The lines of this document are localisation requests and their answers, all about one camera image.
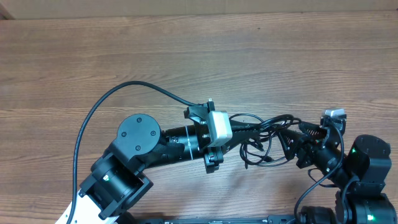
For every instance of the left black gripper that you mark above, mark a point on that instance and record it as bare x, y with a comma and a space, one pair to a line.
249, 130

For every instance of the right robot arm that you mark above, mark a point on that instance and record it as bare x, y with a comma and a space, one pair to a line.
359, 173

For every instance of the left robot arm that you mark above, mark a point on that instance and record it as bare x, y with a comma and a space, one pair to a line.
117, 181

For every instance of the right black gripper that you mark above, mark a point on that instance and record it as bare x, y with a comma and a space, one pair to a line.
308, 148

